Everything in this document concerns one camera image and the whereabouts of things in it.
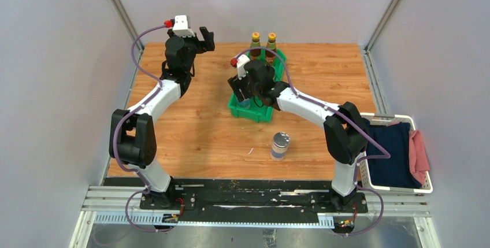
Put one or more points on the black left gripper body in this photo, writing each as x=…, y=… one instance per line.
x=193, y=47

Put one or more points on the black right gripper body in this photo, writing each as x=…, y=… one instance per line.
x=252, y=89

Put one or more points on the silver lid spice jar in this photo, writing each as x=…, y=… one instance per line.
x=245, y=104

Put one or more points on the green plastic triple bin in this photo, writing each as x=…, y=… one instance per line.
x=257, y=112

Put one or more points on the yellow cap sauce bottle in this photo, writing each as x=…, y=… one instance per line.
x=255, y=52
x=271, y=49

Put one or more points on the silver lid blue label jar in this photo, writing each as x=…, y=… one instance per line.
x=279, y=146

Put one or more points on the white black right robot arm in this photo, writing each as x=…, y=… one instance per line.
x=344, y=128

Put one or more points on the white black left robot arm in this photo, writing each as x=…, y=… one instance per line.
x=132, y=135

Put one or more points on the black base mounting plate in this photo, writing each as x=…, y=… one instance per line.
x=269, y=202

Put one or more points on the white plastic basket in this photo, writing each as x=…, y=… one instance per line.
x=391, y=132

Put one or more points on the pink cloth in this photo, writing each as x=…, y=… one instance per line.
x=418, y=161

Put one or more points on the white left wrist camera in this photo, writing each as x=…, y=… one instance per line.
x=179, y=26

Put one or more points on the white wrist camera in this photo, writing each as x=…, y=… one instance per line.
x=179, y=26
x=239, y=63

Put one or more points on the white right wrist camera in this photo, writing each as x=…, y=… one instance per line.
x=239, y=63

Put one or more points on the aluminium corner frame post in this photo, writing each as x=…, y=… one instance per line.
x=124, y=16

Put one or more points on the aluminium front rail frame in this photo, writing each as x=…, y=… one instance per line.
x=111, y=217

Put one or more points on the right aluminium corner post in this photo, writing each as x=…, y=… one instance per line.
x=392, y=6

